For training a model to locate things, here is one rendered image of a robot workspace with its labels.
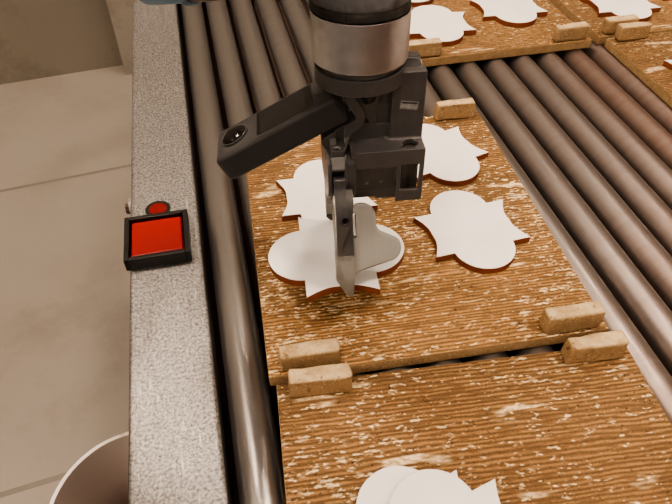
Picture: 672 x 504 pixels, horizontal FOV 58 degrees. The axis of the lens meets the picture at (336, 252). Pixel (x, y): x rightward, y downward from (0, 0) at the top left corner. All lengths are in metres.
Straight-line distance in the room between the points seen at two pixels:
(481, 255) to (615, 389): 0.19
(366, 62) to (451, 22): 0.73
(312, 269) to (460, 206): 0.24
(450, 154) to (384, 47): 0.40
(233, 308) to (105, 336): 1.25
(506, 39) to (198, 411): 0.83
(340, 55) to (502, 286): 0.34
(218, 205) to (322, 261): 0.24
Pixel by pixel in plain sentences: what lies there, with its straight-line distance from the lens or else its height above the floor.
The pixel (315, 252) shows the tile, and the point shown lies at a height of 1.00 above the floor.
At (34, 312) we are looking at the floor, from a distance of 2.05.
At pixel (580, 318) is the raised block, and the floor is 0.96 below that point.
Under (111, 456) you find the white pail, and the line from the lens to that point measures 1.31.
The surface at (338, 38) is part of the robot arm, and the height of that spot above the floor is 1.23.
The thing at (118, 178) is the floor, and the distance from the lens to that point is 2.44.
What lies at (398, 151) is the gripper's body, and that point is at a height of 1.14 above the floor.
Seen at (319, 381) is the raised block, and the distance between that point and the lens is 0.56.
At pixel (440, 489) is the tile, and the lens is 0.53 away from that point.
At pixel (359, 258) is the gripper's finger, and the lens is 0.55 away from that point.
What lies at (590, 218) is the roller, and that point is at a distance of 0.83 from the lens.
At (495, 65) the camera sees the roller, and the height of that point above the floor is 0.92.
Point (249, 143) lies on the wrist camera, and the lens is 0.51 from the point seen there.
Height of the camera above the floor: 1.43
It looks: 46 degrees down
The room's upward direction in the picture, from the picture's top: straight up
